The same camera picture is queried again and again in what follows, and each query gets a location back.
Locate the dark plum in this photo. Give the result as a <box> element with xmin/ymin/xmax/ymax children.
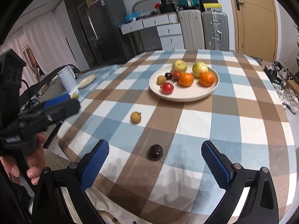
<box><xmin>165</xmin><ymin>72</ymin><xmax>172</xmax><ymax>80</ymax></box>
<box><xmin>147</xmin><ymin>144</ymin><xmax>164</xmax><ymax>161</ymax></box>

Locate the dark refrigerator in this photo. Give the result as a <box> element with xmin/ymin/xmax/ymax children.
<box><xmin>64</xmin><ymin>0</ymin><xmax>134</xmax><ymax>68</ymax></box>

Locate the orange fruit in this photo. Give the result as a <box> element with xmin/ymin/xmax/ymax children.
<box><xmin>178</xmin><ymin>73</ymin><xmax>194</xmax><ymax>87</ymax></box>
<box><xmin>199</xmin><ymin>71</ymin><xmax>215</xmax><ymax>87</ymax></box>

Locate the dark plum on plate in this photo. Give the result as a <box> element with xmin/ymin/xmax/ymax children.
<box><xmin>165</xmin><ymin>72</ymin><xmax>172</xmax><ymax>80</ymax></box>

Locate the yellow guava left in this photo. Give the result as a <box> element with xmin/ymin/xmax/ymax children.
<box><xmin>172</xmin><ymin>60</ymin><xmax>187</xmax><ymax>72</ymax></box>

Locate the small cream side plate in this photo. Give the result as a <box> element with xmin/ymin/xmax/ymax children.
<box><xmin>78</xmin><ymin>74</ymin><xmax>97</xmax><ymax>90</ymax></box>

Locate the yellow-green guava right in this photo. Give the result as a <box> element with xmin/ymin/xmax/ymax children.
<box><xmin>192</xmin><ymin>62</ymin><xmax>209</xmax><ymax>78</ymax></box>

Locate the cream round plate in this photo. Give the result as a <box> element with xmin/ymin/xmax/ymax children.
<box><xmin>149</xmin><ymin>60</ymin><xmax>219</xmax><ymax>103</ymax></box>

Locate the checkered tablecloth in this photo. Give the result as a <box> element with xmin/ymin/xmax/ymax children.
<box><xmin>57</xmin><ymin>50</ymin><xmax>297</xmax><ymax>223</ymax></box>

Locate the wooden door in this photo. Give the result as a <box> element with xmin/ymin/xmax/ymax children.
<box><xmin>231</xmin><ymin>0</ymin><xmax>278</xmax><ymax>62</ymax></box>

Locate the red tomato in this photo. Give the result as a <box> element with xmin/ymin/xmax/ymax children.
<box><xmin>160</xmin><ymin>83</ymin><xmax>174</xmax><ymax>95</ymax></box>
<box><xmin>172</xmin><ymin>71</ymin><xmax>181</xmax><ymax>82</ymax></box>

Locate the left hand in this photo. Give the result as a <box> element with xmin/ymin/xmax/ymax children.
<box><xmin>0</xmin><ymin>132</ymin><xmax>47</xmax><ymax>186</ymax></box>

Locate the white drawer desk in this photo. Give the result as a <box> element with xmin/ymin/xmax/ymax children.
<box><xmin>121</xmin><ymin>13</ymin><xmax>184</xmax><ymax>52</ymax></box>

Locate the red tomato on plate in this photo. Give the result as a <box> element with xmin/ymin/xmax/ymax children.
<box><xmin>172</xmin><ymin>71</ymin><xmax>181</xmax><ymax>82</ymax></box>

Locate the beige suitcase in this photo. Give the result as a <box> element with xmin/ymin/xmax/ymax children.
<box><xmin>178</xmin><ymin>10</ymin><xmax>205</xmax><ymax>50</ymax></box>

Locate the silver suitcase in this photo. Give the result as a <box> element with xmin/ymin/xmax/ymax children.
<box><xmin>201</xmin><ymin>11</ymin><xmax>229</xmax><ymax>52</ymax></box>

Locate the brown longan fruit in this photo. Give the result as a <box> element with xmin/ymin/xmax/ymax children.
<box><xmin>130</xmin><ymin>112</ymin><xmax>141</xmax><ymax>124</ymax></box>

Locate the green lime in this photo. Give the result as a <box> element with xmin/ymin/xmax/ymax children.
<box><xmin>71</xmin><ymin>93</ymin><xmax>79</xmax><ymax>100</ymax></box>

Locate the white kettle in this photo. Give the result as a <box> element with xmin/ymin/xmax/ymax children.
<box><xmin>57</xmin><ymin>65</ymin><xmax>78</xmax><ymax>95</ymax></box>

